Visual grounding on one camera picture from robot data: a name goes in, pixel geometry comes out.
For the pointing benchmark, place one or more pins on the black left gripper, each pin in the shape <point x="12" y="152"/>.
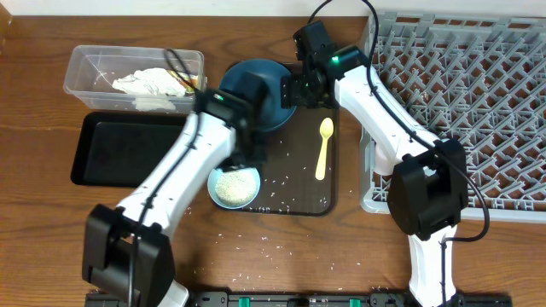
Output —
<point x="248" y="154"/>

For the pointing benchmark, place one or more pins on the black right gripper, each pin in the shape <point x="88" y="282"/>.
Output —
<point x="288" y="91"/>

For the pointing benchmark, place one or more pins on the colourful snack wrapper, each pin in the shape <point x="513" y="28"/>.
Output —
<point x="189" y="82"/>

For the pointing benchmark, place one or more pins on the light blue rice bowl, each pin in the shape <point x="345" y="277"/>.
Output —
<point x="233" y="189"/>

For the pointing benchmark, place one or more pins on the white paper napkin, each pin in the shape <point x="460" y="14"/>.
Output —
<point x="152" y="87"/>

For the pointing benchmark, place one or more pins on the pink plastic cup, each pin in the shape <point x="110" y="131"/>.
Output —
<point x="383" y="165"/>

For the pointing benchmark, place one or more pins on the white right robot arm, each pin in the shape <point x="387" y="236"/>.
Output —
<point x="428" y="189"/>

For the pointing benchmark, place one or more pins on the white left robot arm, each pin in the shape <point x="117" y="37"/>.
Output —
<point x="127" y="249"/>

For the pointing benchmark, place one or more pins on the clear plastic waste bin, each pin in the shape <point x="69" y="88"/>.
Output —
<point x="93" y="68"/>

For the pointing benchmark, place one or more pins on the black waste tray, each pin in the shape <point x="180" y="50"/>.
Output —
<point x="120" y="149"/>

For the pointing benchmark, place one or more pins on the grey dishwasher rack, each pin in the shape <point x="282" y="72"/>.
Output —
<point x="480" y="80"/>

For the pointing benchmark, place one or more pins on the dark blue bowl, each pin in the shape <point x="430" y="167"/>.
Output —
<point x="272" y="115"/>

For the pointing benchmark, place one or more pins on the yellow plastic spoon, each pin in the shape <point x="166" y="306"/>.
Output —
<point x="326" y="130"/>

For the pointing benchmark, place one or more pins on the dark brown serving tray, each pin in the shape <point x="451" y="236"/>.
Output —
<point x="288" y="183"/>

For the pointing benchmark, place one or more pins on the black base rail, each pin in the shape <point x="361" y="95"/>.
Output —
<point x="222" y="299"/>

